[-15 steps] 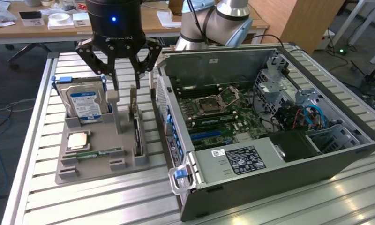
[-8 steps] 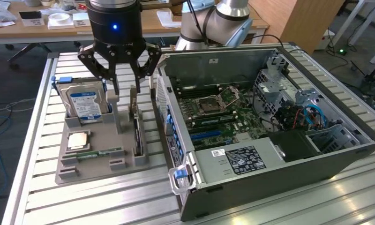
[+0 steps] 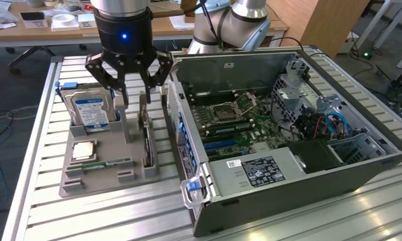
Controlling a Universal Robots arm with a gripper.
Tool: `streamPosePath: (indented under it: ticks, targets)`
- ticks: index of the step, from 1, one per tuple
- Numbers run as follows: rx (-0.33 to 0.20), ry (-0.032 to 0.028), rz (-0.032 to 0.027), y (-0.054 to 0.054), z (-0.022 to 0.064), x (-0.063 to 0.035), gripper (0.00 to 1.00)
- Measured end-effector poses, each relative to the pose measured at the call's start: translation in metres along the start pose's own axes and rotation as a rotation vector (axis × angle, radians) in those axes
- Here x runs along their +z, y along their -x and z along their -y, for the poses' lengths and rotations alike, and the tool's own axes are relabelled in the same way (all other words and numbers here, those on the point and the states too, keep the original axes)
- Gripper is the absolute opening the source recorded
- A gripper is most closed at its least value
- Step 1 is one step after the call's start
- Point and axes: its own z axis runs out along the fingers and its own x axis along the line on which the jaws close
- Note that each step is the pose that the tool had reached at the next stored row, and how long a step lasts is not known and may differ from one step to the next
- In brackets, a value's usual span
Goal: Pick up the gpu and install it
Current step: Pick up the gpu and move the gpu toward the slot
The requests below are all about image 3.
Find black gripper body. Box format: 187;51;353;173
94;10;159;74

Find black graphics card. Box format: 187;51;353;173
138;90;155;168

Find wooden desk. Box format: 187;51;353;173
150;0;292;43
0;0;103;48

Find small white box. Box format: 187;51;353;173
78;14;96;30

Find hard disk drive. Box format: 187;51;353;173
55;80;123;133

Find white paper stack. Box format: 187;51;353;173
167;11;195;31

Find black RAM slot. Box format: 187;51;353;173
203;118;251;128
201;116;251;126
189;89;234;97
189;91;235;100
205;120;253;130
190;94;235;103
191;97;237;105

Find flat white box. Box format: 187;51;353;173
50;20;82;33

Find clear bag dark contents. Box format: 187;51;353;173
59;0;86;13

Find white tape roll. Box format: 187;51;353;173
52;14;75;25

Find CPU socket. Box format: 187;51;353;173
210;102;245;123

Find white box black top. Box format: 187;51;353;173
20;12;50;29

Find metal socket cover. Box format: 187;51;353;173
233;91;259;115

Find black chair base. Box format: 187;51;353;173
5;44;90;75

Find silver CPU chip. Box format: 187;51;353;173
72;142;98;161

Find black expansion slot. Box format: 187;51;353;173
203;133;246;144

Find blue expansion slot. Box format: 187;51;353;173
203;139;245;150

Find green RAM stick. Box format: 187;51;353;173
68;158;134;172

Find green motherboard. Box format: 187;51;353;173
186;84;292;163

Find crumpled plastic bag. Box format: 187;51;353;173
0;0;20;24

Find grey parts rack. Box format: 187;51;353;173
59;96;165;198

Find silver perforated disk bay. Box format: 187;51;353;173
271;72;325;128

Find silver chipset heatsink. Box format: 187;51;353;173
253;142;273;152

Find grey power supply unit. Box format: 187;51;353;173
203;147;306;197

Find wooden cabinet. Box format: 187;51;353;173
266;0;372;58

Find white box red button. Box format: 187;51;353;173
341;31;360;55

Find dark grey PC case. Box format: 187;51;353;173
161;49;402;238

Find silver angled disk bay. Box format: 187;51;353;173
326;132;386;165

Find white floor cable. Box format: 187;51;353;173
0;104;40;121

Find black cable behind case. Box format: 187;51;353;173
261;36;334;60

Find black power wire bundle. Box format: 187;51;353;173
292;114;320;141

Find blue floor cable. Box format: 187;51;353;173
0;117;15;216

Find blue wire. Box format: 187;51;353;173
324;112;353;139

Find white table frame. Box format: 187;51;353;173
352;0;402;68

